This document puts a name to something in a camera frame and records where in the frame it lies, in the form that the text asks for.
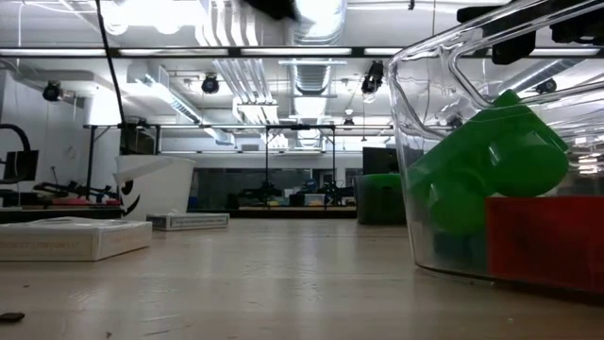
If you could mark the blue background bin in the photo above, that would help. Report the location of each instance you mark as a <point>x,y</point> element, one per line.
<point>192,203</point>

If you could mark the small flat white box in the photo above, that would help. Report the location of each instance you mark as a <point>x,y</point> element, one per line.
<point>189,222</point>

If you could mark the black monitor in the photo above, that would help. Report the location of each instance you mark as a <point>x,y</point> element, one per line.
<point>380,160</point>

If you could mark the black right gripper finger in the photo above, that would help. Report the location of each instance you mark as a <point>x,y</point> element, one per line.
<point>514,47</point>
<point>578,33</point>

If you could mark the black ceiling spotlight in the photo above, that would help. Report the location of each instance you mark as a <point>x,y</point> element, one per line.
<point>373,78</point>
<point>52,90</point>
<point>546,86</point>
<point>210,84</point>

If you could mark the background workbench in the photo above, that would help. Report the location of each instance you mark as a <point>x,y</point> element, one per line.
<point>283,212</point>

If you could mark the background black robot arm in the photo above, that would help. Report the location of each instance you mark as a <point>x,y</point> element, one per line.
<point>75,188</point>
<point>264,192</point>
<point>337,194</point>

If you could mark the black wall screen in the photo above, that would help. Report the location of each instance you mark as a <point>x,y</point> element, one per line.
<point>23,165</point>

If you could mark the small black ceiling lamp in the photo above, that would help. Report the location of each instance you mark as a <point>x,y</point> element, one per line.
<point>348,123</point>

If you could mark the black metal table frame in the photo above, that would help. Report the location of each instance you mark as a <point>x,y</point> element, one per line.
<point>283,126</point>

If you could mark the black overhead frame beam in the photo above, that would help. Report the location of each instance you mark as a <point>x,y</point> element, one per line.
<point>236,52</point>

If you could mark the white background container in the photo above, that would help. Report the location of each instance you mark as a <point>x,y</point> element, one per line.
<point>314,199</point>

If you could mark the red square toy block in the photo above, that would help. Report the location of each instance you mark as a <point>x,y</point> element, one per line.
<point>542,241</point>

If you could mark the large green toy block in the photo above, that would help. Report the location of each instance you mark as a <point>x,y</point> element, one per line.
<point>519,160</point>

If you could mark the green foam die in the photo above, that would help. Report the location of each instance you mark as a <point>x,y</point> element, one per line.
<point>377,198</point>

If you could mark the silver ceiling duct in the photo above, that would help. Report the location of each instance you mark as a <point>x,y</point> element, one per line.
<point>313,71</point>

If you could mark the clear plastic bin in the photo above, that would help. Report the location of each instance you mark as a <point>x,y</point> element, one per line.
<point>415,118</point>

